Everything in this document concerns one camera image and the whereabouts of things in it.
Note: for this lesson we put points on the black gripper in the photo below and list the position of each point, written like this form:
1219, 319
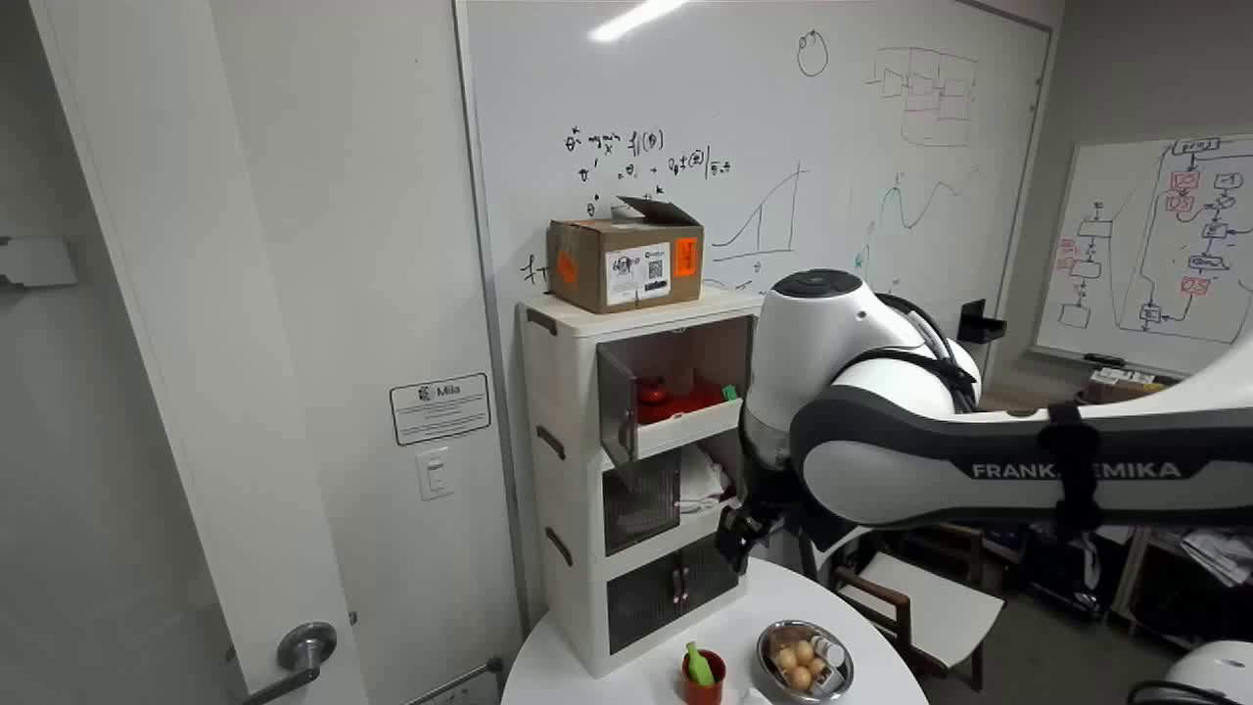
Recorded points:
744, 529

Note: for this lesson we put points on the silver metal bowl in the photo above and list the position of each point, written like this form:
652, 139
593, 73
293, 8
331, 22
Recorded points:
804, 660

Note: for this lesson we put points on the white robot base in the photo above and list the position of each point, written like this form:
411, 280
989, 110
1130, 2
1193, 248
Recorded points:
1207, 671

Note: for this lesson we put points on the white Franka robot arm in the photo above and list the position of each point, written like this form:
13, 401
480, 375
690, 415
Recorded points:
912, 451

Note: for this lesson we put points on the white cloth inside cabinet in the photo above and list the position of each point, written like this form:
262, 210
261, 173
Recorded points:
707, 478

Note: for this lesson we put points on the lowest grey mesh cabinet door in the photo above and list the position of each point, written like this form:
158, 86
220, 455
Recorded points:
669, 597

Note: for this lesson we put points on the middle grey mesh cabinet door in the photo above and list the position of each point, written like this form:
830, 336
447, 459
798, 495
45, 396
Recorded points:
644, 502

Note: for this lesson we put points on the red object inside cabinet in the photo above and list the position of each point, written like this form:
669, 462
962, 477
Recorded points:
669, 396

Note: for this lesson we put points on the white three-tier cabinet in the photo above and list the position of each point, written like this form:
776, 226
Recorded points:
562, 524

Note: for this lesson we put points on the yellow ball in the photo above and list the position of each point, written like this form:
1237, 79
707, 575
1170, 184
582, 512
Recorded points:
784, 647
821, 665
798, 674

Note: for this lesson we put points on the green toy vegetable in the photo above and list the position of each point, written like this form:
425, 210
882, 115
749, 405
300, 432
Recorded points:
698, 666

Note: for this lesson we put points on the red cup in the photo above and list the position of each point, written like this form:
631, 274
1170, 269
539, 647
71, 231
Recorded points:
701, 686

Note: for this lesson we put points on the white seat chair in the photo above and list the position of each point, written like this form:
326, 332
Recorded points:
933, 609

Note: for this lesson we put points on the brown cardboard box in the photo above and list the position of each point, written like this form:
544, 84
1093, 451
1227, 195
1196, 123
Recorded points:
612, 259

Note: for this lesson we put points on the black device on stand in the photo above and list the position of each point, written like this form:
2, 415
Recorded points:
981, 319

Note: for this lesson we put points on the small framed whiteboard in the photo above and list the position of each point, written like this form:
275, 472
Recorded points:
1150, 248

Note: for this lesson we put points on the white door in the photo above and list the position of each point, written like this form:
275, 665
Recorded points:
171, 355

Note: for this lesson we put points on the white light switch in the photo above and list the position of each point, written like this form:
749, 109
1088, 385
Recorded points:
438, 472

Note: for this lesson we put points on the white wall sign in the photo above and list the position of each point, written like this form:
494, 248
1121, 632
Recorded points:
438, 409

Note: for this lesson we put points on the large wall whiteboard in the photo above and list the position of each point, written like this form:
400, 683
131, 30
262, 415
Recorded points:
809, 132

